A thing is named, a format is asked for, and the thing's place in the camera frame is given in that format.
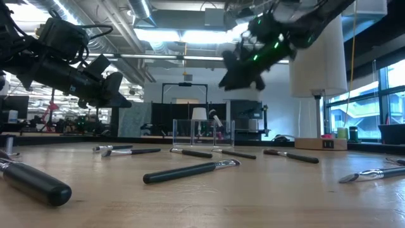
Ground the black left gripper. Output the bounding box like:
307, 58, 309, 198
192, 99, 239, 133
30, 53, 132, 109

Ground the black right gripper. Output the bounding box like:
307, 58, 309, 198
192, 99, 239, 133
219, 12, 299, 92

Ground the brown bristle makeup brush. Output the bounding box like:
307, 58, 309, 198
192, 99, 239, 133
263, 148, 320, 165

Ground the thick black handled makeup brush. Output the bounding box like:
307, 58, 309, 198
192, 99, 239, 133
0, 157, 73, 208

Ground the grey curtain partition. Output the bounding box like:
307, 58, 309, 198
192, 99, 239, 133
117, 101, 153, 138

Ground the dark cabinet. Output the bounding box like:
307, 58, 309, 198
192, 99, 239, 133
230, 100, 264, 120

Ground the white bristle makeup brush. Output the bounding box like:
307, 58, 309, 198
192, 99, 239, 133
208, 109, 226, 140

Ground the ceiling light strip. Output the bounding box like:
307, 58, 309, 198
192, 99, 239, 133
75, 53, 289, 64

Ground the small white background lamp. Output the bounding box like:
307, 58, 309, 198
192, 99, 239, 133
191, 107, 208, 137

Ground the grey ceiling box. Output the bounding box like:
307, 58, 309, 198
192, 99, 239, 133
204, 8, 227, 27

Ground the red stand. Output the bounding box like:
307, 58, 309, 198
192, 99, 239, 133
39, 101, 60, 132

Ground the white shade wooden base lamp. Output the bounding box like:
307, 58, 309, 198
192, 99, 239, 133
288, 14, 349, 151

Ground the clear acrylic organizer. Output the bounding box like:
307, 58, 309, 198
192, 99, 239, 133
172, 118, 235, 147

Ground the black computer monitor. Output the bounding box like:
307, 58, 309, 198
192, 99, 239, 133
0, 94, 30, 120

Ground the dark cup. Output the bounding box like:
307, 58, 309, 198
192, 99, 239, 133
348, 125, 359, 142

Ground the black bin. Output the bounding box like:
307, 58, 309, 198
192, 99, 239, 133
378, 123, 405, 146

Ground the flat tip makeup brush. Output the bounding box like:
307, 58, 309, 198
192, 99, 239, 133
338, 167, 405, 184

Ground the ribbed ceiling duct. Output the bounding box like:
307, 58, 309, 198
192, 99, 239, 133
40, 0, 149, 86

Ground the black gantry frame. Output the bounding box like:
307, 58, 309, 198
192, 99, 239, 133
161, 82, 209, 105

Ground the black left camera cable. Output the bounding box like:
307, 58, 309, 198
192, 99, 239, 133
78, 24, 114, 44

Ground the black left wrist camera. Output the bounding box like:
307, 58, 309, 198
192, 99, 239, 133
37, 17, 92, 61

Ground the coiled cable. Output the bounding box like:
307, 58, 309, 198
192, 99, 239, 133
271, 134, 296, 142

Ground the silver ceiling duct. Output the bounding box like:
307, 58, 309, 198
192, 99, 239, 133
128, 0, 158, 29

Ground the silver metal post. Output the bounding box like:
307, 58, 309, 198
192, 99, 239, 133
0, 135, 22, 158

